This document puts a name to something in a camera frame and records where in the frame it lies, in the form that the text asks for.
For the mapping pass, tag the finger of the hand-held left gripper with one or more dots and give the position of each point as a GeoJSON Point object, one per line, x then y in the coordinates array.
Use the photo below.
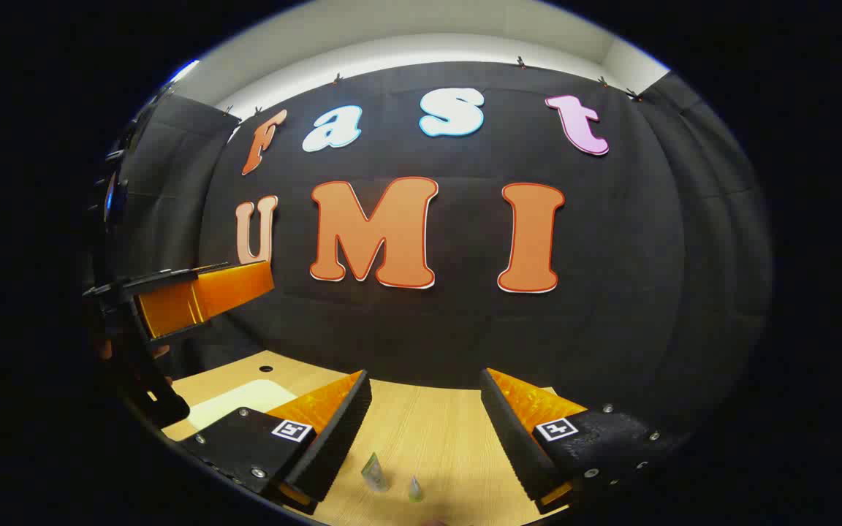
{"type": "Point", "coordinates": [202, 296]}

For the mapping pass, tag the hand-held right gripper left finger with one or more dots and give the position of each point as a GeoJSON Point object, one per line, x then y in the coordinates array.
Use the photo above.
{"type": "Point", "coordinates": [333, 438]}

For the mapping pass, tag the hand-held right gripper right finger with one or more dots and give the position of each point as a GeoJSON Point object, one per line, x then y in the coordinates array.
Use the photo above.
{"type": "Point", "coordinates": [512, 438]}

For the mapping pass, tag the green white skin care tube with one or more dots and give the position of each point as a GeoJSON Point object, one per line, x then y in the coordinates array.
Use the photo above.
{"type": "Point", "coordinates": [375, 473]}

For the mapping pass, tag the pale yellow suitcase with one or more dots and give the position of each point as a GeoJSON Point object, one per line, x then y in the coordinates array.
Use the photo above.
{"type": "Point", "coordinates": [238, 402]}

